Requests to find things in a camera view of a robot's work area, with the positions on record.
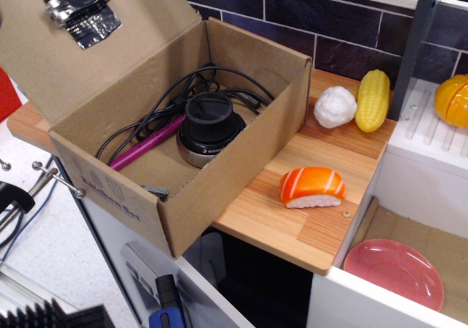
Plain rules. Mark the red object at left edge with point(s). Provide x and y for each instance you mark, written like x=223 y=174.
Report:
x=10 y=101

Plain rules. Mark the salmon nigiri sushi toy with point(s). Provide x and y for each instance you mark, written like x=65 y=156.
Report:
x=312 y=187

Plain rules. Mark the black duct tape patch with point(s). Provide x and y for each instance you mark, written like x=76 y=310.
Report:
x=88 y=22

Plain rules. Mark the black 3D mouse device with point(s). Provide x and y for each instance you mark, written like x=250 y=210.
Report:
x=209 y=126

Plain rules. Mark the blue black handle tool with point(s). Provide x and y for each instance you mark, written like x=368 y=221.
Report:
x=171 y=313

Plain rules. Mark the dark grey vertical post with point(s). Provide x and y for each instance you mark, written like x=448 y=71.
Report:
x=421 y=25

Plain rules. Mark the brown cardboard kitchen set box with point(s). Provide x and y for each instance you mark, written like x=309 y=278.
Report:
x=86 y=95

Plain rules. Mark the black metal clamp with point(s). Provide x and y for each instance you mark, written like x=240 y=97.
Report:
x=23 y=201

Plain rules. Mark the white dish rack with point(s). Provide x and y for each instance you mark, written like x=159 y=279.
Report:
x=420 y=134

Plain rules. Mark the yellow toy corn right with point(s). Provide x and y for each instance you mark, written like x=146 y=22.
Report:
x=373 y=101

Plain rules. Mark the orange toy pumpkin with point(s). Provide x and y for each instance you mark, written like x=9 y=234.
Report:
x=450 y=101

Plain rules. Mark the pink marker pen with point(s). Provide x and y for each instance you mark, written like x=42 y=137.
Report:
x=147 y=144

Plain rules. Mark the white toy rice ball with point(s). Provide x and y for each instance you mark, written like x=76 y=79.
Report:
x=335 y=107

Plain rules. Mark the red plastic plate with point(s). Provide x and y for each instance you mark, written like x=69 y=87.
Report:
x=398 y=268

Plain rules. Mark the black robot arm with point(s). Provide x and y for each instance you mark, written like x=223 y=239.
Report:
x=51 y=314

